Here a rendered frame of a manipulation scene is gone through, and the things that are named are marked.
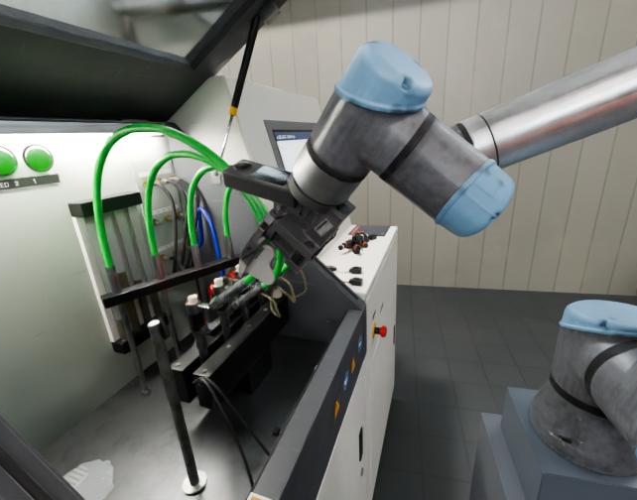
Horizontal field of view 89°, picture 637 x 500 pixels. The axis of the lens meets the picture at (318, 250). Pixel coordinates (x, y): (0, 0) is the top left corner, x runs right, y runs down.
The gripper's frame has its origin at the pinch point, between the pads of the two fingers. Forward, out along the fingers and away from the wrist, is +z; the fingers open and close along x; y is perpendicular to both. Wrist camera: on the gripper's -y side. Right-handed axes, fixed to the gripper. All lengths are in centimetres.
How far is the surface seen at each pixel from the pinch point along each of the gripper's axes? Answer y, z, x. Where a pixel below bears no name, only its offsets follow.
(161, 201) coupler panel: -35.0, 31.7, 13.9
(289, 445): 23.8, 9.1, -14.3
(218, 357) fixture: 6.2, 23.7, -7.3
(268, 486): 23.8, 7.2, -20.3
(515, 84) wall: 20, 0, 272
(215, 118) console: -39, 12, 32
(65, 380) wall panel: -14, 43, -25
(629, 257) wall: 182, 36, 275
